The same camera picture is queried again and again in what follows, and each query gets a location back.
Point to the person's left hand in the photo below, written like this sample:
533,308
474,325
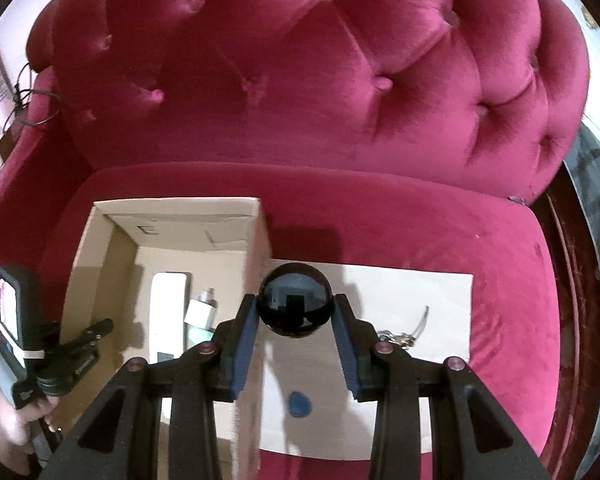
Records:
15,430

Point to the brown wooden board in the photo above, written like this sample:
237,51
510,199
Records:
7,142

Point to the blue round sticker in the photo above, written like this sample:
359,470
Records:
298,404

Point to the flat cardboard sheet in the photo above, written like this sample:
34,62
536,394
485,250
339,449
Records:
440,300

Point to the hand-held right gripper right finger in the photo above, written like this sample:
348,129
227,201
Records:
347,350

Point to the cardboard box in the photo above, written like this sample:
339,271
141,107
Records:
225,270

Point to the glossy black ball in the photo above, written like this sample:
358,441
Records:
295,300

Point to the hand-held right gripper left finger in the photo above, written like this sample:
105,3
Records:
242,350

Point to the small white charger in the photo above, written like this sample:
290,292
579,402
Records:
200,312

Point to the grey plaid cloth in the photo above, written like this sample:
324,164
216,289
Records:
595,210

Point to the bunch of metal keys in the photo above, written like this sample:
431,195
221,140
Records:
397,338

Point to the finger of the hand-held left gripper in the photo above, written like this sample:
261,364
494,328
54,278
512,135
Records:
70,372
87,335

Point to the red tufted velvet sofa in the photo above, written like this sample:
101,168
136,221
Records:
330,85

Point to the light blue tube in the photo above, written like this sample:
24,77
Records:
197,335

